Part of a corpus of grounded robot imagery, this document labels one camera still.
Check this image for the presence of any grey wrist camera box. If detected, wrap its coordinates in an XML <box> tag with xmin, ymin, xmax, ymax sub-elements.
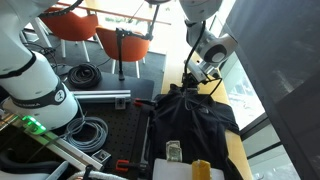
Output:
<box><xmin>184</xmin><ymin>59</ymin><xmax>214</xmax><ymax>83</ymax></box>

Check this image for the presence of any long wooden table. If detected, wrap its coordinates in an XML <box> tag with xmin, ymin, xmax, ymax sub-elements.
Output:
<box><xmin>56</xmin><ymin>0</ymin><xmax>173</xmax><ymax>26</ymax></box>

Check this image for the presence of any black articulated camera stand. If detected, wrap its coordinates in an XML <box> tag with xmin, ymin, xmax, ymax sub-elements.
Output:
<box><xmin>114</xmin><ymin>0</ymin><xmax>162</xmax><ymax>82</ymax></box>

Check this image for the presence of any thick black hose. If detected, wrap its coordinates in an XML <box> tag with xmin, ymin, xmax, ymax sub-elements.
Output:
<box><xmin>0</xmin><ymin>148</ymin><xmax>63</xmax><ymax>174</ymax></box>

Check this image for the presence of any orange handled clamp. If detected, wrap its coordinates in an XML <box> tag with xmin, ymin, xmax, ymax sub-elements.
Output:
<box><xmin>114</xmin><ymin>159</ymin><xmax>149</xmax><ymax>173</ymax></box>
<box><xmin>133</xmin><ymin>97</ymin><xmax>158</xmax><ymax>108</ymax></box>

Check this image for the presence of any black cable coil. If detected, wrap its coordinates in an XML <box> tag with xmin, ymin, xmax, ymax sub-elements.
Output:
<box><xmin>67</xmin><ymin>63</ymin><xmax>103</xmax><ymax>89</ymax></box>

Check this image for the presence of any thin metal clamp bar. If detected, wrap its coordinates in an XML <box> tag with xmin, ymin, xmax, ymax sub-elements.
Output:
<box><xmin>139</xmin><ymin>108</ymin><xmax>152</xmax><ymax>166</ymax></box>

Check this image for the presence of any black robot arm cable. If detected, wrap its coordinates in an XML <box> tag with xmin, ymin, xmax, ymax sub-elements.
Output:
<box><xmin>181</xmin><ymin>20</ymin><xmax>224</xmax><ymax>112</ymax></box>

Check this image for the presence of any black perforated breadboard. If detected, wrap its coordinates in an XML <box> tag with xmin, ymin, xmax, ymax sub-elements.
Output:
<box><xmin>61</xmin><ymin>71</ymin><xmax>156</xmax><ymax>180</ymax></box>

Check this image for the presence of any white braided hose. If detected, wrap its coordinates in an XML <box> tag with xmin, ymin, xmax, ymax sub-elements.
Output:
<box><xmin>66</xmin><ymin>169</ymin><xmax>129</xmax><ymax>180</ymax></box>

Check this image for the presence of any black corrugated conduit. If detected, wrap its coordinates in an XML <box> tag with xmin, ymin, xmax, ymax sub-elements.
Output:
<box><xmin>38</xmin><ymin>0</ymin><xmax>84</xmax><ymax>19</ymax></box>

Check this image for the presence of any white flat board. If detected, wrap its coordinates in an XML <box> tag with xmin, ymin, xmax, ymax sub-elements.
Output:
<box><xmin>152</xmin><ymin>157</ymin><xmax>226</xmax><ymax>180</ymax></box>

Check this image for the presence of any one dollar bill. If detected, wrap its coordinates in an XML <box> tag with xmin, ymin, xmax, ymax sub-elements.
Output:
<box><xmin>165</xmin><ymin>140</ymin><xmax>183</xmax><ymax>163</ymax></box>

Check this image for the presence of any grey cable coil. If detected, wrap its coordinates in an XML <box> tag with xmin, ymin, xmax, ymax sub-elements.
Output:
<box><xmin>62</xmin><ymin>115</ymin><xmax>109</xmax><ymax>154</ymax></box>

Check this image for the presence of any small silver bracket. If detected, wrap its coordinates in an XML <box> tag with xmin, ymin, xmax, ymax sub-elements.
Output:
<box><xmin>91</xmin><ymin>149</ymin><xmax>112</xmax><ymax>164</ymax></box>
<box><xmin>114</xmin><ymin>97</ymin><xmax>127</xmax><ymax>110</ymax></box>

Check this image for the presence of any black zip jersey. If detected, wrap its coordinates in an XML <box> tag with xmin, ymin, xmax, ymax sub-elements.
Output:
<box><xmin>148</xmin><ymin>83</ymin><xmax>244</xmax><ymax>180</ymax></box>

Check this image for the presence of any aluminium extrusion rail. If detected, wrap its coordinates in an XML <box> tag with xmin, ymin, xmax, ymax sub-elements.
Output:
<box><xmin>24</xmin><ymin>128</ymin><xmax>104</xmax><ymax>172</ymax></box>
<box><xmin>71</xmin><ymin>89</ymin><xmax>132</xmax><ymax>104</ymax></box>

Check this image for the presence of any black window frame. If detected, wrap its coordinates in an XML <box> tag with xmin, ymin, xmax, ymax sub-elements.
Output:
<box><xmin>239</xmin><ymin>112</ymin><xmax>303</xmax><ymax>180</ymax></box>

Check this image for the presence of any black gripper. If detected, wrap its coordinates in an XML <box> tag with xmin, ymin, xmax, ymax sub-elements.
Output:
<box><xmin>181</xmin><ymin>72</ymin><xmax>202</xmax><ymax>98</ymax></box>

